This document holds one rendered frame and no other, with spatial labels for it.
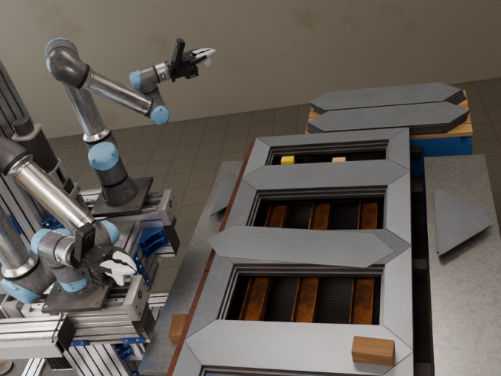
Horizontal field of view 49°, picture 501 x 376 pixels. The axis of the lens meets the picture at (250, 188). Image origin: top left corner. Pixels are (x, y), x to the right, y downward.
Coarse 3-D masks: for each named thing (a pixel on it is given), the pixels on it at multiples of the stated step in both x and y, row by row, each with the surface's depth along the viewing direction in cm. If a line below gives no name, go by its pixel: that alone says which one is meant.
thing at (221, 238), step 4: (228, 228) 228; (232, 228) 227; (220, 232) 227; (224, 232) 226; (228, 232) 226; (216, 236) 225; (220, 236) 225; (224, 236) 224; (228, 236) 224; (212, 240) 224; (216, 240) 224; (220, 240) 223; (224, 240) 222; (212, 244) 222; (216, 244) 222; (220, 244) 221; (224, 244) 221; (216, 248) 220; (220, 248) 219; (216, 252) 218; (220, 252) 217
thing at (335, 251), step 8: (336, 232) 212; (344, 232) 212; (328, 240) 210; (336, 240) 209; (344, 240) 208; (328, 248) 206; (336, 248) 206; (344, 248) 205; (328, 256) 203; (336, 256) 203; (328, 264) 200; (336, 264) 199
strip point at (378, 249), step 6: (372, 234) 207; (372, 240) 205; (378, 240) 204; (372, 246) 203; (378, 246) 202; (384, 246) 201; (372, 252) 200; (378, 252) 200; (384, 252) 199; (390, 252) 198; (372, 258) 198; (378, 258) 197; (366, 264) 196
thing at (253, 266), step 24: (312, 144) 264; (336, 144) 261; (360, 144) 258; (384, 144) 255; (264, 192) 245; (288, 192) 241; (312, 192) 238; (336, 192) 235; (360, 192) 233; (384, 192) 230; (384, 216) 219; (384, 240) 204; (240, 264) 211; (264, 264) 208; (288, 264) 205; (312, 264) 202; (384, 264) 195
